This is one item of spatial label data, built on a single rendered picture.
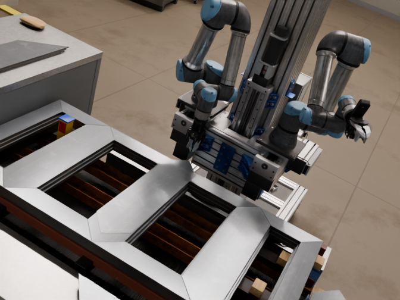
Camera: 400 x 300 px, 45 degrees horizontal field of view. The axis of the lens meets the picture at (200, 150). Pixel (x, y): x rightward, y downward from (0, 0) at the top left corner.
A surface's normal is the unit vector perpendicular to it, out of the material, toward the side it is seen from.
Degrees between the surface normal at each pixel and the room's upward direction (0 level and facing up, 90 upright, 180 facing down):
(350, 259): 0
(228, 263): 0
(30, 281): 0
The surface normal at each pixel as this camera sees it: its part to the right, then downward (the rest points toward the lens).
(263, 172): -0.46, 0.36
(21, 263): 0.28, -0.81
